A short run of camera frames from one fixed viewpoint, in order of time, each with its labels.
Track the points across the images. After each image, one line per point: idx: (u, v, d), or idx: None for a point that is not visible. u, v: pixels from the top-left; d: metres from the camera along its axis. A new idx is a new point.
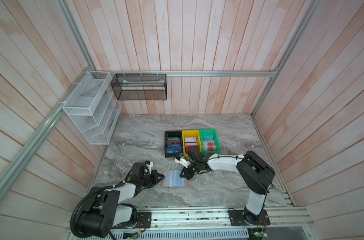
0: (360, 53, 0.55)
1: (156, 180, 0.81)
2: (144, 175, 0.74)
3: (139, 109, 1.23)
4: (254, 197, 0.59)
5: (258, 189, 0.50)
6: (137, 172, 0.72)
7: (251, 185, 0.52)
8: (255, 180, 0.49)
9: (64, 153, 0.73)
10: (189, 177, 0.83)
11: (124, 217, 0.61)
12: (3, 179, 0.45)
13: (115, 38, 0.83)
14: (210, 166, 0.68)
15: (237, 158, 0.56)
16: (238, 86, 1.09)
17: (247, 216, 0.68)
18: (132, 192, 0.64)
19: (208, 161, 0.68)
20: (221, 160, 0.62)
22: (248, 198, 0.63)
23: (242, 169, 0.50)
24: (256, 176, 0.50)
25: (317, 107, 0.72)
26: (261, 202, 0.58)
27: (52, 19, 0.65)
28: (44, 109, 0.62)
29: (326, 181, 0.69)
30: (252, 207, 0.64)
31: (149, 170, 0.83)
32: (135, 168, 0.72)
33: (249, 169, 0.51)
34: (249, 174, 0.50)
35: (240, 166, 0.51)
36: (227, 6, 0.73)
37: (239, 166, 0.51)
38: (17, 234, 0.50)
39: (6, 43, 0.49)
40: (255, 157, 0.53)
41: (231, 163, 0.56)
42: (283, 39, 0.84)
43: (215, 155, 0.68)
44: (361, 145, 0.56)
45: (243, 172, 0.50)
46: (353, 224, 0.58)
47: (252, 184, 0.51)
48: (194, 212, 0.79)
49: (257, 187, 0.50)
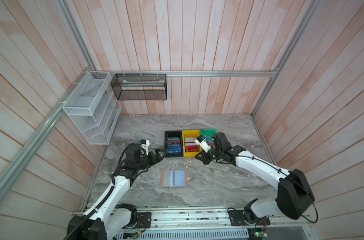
0: (359, 54, 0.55)
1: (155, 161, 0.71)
2: (139, 158, 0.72)
3: (139, 109, 1.23)
4: (270, 209, 0.56)
5: (289, 211, 0.45)
6: (133, 155, 0.62)
7: (283, 205, 0.46)
8: (293, 206, 0.43)
9: (64, 153, 0.73)
10: (206, 163, 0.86)
11: (122, 222, 0.60)
12: (2, 179, 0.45)
13: (115, 38, 0.83)
14: (238, 163, 0.60)
15: (280, 173, 0.48)
16: (238, 86, 1.09)
17: (246, 213, 0.69)
18: (124, 189, 0.56)
19: (237, 157, 0.60)
20: (255, 164, 0.54)
22: (260, 201, 0.62)
23: (288, 191, 0.43)
24: (296, 202, 0.44)
25: (317, 107, 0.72)
26: (274, 213, 0.55)
27: (52, 19, 0.65)
28: (44, 109, 0.62)
29: (327, 181, 0.69)
30: (259, 211, 0.62)
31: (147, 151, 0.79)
32: (129, 151, 0.62)
33: (292, 192, 0.43)
34: (290, 199, 0.43)
35: (284, 185, 0.44)
36: (227, 6, 0.73)
37: (281, 184, 0.44)
38: (17, 235, 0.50)
39: (5, 42, 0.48)
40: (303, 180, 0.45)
41: (270, 174, 0.49)
42: (283, 40, 0.84)
43: (250, 154, 0.59)
44: (361, 145, 0.56)
45: (286, 193, 0.43)
46: (354, 224, 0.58)
47: (285, 205, 0.45)
48: (194, 212, 0.79)
49: (290, 210, 0.44)
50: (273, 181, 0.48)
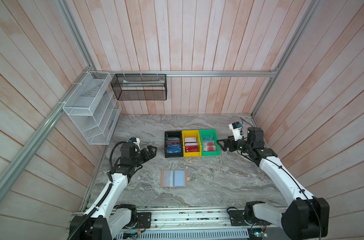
0: (360, 54, 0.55)
1: (149, 157, 0.74)
2: (135, 155, 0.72)
3: (139, 109, 1.23)
4: (272, 217, 0.54)
5: (291, 230, 0.43)
6: (129, 152, 0.63)
7: (289, 222, 0.44)
8: (298, 228, 0.41)
9: (64, 153, 0.73)
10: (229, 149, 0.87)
11: (124, 220, 0.60)
12: (2, 179, 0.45)
13: (115, 38, 0.83)
14: (262, 165, 0.58)
15: (301, 192, 0.44)
16: (238, 86, 1.09)
17: (245, 209, 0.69)
18: (122, 186, 0.55)
19: (264, 159, 0.56)
20: (279, 173, 0.51)
22: (266, 206, 0.60)
23: (299, 213, 0.40)
24: (303, 227, 0.41)
25: (317, 107, 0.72)
26: (272, 222, 0.55)
27: (52, 19, 0.65)
28: (44, 109, 0.62)
29: (327, 181, 0.69)
30: (261, 214, 0.61)
31: (139, 147, 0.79)
32: (124, 149, 0.63)
33: (304, 216, 0.41)
34: (298, 220, 0.41)
35: (298, 206, 0.41)
36: (227, 6, 0.73)
37: (295, 203, 0.42)
38: (17, 235, 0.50)
39: (5, 42, 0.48)
40: (325, 212, 0.41)
41: (289, 189, 0.46)
42: (283, 40, 0.84)
43: (279, 163, 0.54)
44: (361, 145, 0.56)
45: (297, 214, 0.40)
46: (354, 224, 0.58)
47: (291, 222, 0.43)
48: (194, 212, 0.79)
49: (293, 229, 0.42)
50: (290, 197, 0.45)
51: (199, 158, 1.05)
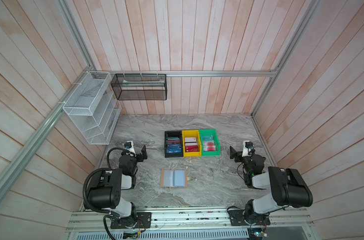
0: (359, 54, 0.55)
1: (142, 158, 0.85)
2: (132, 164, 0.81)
3: (139, 109, 1.23)
4: (266, 201, 0.58)
5: (277, 195, 0.48)
6: (130, 166, 0.73)
7: (275, 192, 0.49)
8: (278, 183, 0.49)
9: (64, 153, 0.73)
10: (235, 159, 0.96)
11: (125, 209, 0.62)
12: (3, 179, 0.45)
13: (115, 38, 0.83)
14: (254, 183, 0.69)
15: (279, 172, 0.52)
16: (238, 86, 1.09)
17: (245, 209, 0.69)
18: (129, 182, 0.67)
19: (253, 178, 0.70)
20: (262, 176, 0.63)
22: (260, 197, 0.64)
23: (273, 171, 0.52)
24: (281, 180, 0.49)
25: (317, 107, 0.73)
26: (268, 208, 0.57)
27: (52, 19, 0.65)
28: (44, 109, 0.62)
29: (326, 181, 0.69)
30: (258, 205, 0.64)
31: (134, 152, 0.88)
32: (125, 166, 0.69)
33: (278, 172, 0.52)
34: (276, 176, 0.50)
35: (270, 167, 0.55)
36: (227, 6, 0.73)
37: (270, 167, 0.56)
38: (17, 235, 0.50)
39: (5, 42, 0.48)
40: (295, 174, 0.51)
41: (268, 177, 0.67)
42: (283, 40, 0.84)
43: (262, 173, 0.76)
44: (361, 145, 0.56)
45: (273, 173, 0.51)
46: (353, 224, 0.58)
47: (277, 189, 0.48)
48: (194, 212, 0.79)
49: (277, 191, 0.48)
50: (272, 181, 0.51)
51: (199, 158, 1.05)
